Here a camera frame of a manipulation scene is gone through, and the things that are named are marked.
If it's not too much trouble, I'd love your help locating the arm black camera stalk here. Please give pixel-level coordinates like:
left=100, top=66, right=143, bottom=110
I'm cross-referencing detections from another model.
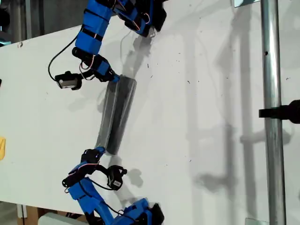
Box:
left=78, top=70, right=97, bottom=81
left=95, top=165, right=110, bottom=176

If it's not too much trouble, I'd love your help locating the black post clamp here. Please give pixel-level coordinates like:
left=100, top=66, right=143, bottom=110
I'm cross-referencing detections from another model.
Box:
left=258, top=99, right=300, bottom=125

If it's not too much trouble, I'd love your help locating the grey striped towel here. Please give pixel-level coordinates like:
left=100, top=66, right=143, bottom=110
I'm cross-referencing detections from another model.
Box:
left=95, top=74, right=137, bottom=155

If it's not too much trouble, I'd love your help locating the steel post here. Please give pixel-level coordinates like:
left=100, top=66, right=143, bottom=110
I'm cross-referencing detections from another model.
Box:
left=260, top=0, right=287, bottom=225

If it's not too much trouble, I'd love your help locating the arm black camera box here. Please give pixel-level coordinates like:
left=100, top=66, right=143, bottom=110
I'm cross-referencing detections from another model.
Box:
left=106, top=165, right=127, bottom=190
left=54, top=71, right=83, bottom=91

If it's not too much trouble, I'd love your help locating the yellow object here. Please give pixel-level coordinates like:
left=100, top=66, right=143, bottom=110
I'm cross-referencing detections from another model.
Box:
left=0, top=136, right=7, bottom=161

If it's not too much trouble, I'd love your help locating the brown cardboard box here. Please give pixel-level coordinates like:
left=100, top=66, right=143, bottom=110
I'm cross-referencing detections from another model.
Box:
left=24, top=206, right=40, bottom=225

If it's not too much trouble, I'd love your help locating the grey metal bar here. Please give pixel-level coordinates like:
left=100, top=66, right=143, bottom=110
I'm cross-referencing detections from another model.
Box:
left=25, top=0, right=33, bottom=39

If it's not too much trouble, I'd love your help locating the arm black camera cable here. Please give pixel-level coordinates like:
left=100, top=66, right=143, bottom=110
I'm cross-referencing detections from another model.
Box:
left=48, top=25, right=83, bottom=82
left=89, top=178, right=112, bottom=191

